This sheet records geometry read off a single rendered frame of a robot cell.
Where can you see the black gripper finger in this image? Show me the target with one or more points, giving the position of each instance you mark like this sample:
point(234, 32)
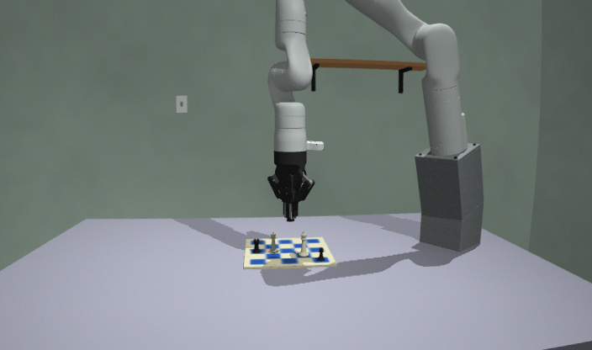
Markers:
point(297, 194)
point(282, 193)

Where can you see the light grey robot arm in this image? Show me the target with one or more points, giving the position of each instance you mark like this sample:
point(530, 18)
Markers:
point(436, 42)

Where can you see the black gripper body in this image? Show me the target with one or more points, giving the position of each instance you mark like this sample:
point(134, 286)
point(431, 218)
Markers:
point(296, 161)

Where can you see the blue and cream chessboard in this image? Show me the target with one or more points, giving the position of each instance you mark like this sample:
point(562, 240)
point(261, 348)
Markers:
point(288, 254)

